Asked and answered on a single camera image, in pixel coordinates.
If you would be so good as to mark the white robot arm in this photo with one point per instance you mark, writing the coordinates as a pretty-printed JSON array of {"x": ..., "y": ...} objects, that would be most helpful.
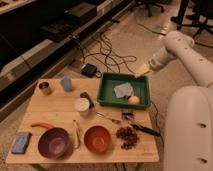
[{"x": 188, "y": 142}]

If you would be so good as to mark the blue sponge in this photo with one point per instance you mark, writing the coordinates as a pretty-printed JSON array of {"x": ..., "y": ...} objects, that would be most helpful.
[{"x": 21, "y": 142}]

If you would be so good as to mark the white lidded cup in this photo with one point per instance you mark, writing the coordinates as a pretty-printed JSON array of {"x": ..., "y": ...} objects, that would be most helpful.
[{"x": 82, "y": 105}]

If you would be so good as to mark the metal spoon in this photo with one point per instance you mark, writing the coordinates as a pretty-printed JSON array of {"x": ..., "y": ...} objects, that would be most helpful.
[{"x": 115, "y": 121}]

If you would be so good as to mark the pile of brown nuts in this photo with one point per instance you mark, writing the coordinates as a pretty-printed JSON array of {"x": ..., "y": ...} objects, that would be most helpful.
[{"x": 129, "y": 137}]

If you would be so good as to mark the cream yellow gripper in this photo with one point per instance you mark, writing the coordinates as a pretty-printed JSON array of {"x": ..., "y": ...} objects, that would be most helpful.
[{"x": 144, "y": 69}]

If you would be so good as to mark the office chair base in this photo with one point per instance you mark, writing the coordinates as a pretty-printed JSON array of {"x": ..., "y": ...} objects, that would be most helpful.
[{"x": 148, "y": 4}]

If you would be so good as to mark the purple bowl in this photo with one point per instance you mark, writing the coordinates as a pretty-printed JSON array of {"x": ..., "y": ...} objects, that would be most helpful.
[{"x": 54, "y": 143}]

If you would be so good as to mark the green plastic tray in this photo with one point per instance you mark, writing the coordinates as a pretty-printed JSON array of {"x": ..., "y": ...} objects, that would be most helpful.
[{"x": 106, "y": 95}]

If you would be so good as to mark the yellow round fruit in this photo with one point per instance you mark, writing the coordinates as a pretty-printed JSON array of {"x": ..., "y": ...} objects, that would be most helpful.
[{"x": 134, "y": 100}]

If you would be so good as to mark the light blue towel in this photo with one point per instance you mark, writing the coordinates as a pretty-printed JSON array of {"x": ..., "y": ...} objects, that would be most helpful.
[{"x": 123, "y": 90}]

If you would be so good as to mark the black power adapter box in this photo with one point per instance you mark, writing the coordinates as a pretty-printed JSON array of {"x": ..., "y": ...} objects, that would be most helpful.
[{"x": 89, "y": 70}]

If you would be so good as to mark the small dark purple object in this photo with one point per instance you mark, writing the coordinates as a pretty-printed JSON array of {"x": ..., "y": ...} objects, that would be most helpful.
[{"x": 127, "y": 115}]

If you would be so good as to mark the red bowl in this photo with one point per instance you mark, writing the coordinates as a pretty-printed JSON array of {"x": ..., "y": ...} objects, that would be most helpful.
[{"x": 97, "y": 139}]

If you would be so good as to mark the black handled knife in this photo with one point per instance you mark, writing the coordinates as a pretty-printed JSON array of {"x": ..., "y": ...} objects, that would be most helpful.
[{"x": 145, "y": 129}]

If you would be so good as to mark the blue grey cup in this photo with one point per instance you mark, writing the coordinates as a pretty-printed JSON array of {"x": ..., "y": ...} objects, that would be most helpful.
[{"x": 66, "y": 84}]

